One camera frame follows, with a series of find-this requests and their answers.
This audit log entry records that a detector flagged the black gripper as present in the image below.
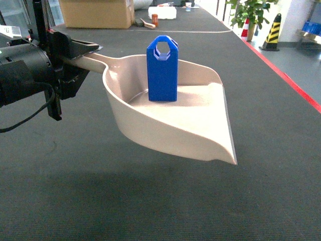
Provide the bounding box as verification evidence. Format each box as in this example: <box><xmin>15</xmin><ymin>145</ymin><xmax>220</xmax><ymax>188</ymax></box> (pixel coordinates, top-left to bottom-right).
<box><xmin>45</xmin><ymin>30</ymin><xmax>103</xmax><ymax>121</ymax></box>

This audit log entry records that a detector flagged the blue plastic part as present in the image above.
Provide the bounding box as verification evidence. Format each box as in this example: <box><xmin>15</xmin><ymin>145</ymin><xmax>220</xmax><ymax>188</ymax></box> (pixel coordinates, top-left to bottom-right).
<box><xmin>146</xmin><ymin>35</ymin><xmax>179</xmax><ymax>102</ymax></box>

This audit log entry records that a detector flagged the beige plastic dustpan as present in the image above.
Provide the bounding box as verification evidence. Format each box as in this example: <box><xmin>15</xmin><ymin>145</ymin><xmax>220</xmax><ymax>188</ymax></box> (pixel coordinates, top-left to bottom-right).
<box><xmin>64</xmin><ymin>53</ymin><xmax>237</xmax><ymax>165</ymax></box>

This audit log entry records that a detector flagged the cardboard box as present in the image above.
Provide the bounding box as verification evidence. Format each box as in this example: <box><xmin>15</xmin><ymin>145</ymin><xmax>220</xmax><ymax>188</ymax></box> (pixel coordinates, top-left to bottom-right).
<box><xmin>59</xmin><ymin>0</ymin><xmax>135</xmax><ymax>29</ymax></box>

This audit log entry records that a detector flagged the wooden hand brush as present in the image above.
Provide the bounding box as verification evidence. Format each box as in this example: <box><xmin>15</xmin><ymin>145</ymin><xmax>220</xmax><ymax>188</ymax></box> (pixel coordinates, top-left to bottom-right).
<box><xmin>140</xmin><ymin>18</ymin><xmax>156</xmax><ymax>29</ymax></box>

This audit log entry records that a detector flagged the orange jar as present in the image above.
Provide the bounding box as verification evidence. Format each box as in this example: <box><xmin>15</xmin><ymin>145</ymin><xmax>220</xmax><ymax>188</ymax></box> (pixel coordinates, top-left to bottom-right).
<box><xmin>151</xmin><ymin>14</ymin><xmax>158</xmax><ymax>27</ymax></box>

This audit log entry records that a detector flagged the white foam box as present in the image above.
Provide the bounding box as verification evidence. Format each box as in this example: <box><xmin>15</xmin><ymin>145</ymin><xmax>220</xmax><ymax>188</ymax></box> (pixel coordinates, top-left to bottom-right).
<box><xmin>148</xmin><ymin>7</ymin><xmax>177</xmax><ymax>20</ymax></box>

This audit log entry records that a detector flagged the white paper cup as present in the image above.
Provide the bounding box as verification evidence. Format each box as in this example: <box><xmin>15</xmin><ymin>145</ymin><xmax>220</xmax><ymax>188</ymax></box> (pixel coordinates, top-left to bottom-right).
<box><xmin>185</xmin><ymin>2</ymin><xmax>192</xmax><ymax>12</ymax></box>

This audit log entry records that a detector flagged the red white traffic cone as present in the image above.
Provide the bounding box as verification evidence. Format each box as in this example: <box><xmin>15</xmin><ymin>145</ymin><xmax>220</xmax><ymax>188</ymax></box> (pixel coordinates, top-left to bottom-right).
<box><xmin>241</xmin><ymin>18</ymin><xmax>250</xmax><ymax>41</ymax></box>

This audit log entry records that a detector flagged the potted green plant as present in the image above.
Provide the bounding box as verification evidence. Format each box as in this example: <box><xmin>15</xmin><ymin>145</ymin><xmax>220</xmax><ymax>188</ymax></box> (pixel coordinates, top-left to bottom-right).
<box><xmin>225</xmin><ymin>0</ymin><xmax>278</xmax><ymax>42</ymax></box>

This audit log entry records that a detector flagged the yellow black traffic cone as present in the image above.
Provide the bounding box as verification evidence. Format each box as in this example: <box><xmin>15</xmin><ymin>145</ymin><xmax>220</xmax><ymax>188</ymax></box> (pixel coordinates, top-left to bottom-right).
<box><xmin>259</xmin><ymin>13</ymin><xmax>281</xmax><ymax>51</ymax></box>

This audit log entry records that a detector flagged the black cable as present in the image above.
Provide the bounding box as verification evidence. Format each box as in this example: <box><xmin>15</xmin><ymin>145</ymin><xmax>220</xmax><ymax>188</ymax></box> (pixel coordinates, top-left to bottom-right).
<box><xmin>0</xmin><ymin>82</ymin><xmax>56</xmax><ymax>134</ymax></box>

